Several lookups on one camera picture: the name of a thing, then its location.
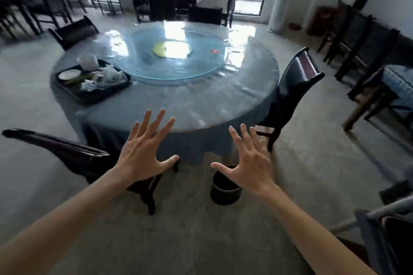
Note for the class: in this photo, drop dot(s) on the person's left middle finger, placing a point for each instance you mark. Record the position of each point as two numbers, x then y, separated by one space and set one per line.
157 123

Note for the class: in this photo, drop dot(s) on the small red floor item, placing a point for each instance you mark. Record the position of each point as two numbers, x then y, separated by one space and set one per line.
295 26

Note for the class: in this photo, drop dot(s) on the dark red stool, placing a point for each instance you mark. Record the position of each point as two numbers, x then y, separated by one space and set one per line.
319 20

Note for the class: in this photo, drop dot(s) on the person's left hand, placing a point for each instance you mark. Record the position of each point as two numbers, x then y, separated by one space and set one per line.
140 158

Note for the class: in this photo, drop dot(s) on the person's right middle finger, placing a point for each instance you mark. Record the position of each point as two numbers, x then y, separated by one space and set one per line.
246 137

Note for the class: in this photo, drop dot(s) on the person's right hand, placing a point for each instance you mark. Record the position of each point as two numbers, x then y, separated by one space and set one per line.
253 168

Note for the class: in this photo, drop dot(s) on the yellow turntable base disc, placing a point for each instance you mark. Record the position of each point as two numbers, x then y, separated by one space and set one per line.
160 49

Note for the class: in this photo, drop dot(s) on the white plastic cup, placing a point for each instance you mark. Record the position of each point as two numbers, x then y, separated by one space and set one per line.
88 61

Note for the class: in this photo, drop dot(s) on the person's right thumb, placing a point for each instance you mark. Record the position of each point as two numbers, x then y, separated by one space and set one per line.
222 168

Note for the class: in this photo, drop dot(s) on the person's right little finger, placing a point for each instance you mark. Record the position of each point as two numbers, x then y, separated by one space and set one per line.
266 152

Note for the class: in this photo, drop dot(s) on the wooden table with blue cloth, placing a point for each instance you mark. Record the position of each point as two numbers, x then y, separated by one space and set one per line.
398 86

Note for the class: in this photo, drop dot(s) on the round glass turntable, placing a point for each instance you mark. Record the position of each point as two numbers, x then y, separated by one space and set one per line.
196 62

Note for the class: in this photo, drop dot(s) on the person's left forearm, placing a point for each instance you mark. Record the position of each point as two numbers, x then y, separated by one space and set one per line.
55 223

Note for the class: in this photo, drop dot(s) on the round table with blue tablecloth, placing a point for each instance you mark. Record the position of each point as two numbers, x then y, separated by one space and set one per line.
206 100

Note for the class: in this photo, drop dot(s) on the grey cart with blue cloth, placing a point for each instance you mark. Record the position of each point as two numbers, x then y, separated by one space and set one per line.
384 236

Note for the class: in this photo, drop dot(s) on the white plate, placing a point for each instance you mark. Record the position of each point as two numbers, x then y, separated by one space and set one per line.
69 74

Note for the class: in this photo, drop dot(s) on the person's right forearm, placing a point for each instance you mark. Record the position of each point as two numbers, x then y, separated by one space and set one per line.
306 233

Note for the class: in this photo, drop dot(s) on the person's left little finger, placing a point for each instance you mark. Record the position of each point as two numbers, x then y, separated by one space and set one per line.
132 131

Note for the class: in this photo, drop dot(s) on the crumpled white tissue pile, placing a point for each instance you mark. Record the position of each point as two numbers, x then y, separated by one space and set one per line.
108 76

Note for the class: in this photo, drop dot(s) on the person's left thumb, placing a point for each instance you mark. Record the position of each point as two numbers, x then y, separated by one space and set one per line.
168 162

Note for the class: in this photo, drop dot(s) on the dark square table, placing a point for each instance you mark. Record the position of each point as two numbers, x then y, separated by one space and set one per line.
167 5

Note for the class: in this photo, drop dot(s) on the black waste bin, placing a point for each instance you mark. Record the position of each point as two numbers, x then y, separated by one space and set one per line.
224 192

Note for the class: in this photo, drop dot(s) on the black serving tray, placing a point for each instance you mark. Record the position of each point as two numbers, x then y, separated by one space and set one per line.
72 91

